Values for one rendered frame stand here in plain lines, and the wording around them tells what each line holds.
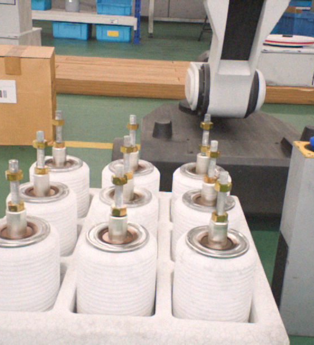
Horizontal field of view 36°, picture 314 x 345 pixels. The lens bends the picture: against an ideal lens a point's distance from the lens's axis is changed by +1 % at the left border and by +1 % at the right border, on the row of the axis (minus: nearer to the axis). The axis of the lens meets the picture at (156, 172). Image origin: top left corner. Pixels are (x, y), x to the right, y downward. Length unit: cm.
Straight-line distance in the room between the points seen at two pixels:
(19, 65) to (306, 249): 116
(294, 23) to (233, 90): 385
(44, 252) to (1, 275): 5
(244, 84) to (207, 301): 79
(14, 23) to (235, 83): 168
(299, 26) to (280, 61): 243
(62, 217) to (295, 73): 217
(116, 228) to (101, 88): 202
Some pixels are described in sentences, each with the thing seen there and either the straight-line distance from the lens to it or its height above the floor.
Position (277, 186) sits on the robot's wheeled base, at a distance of 111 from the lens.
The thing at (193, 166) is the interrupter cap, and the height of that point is 25.
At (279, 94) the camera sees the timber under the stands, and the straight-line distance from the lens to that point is 263.
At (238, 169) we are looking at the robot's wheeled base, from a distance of 108.
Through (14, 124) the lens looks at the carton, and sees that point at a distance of 171.
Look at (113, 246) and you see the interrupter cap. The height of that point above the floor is 25.
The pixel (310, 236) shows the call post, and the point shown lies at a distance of 78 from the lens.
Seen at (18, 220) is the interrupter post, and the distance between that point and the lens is 57.
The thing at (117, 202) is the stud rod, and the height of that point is 30.
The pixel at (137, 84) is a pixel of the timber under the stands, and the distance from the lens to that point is 253.
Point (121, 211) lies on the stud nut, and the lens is 55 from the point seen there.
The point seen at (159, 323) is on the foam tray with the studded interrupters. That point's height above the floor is 18.
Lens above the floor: 53
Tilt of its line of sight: 21 degrees down
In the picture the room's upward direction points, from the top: 3 degrees clockwise
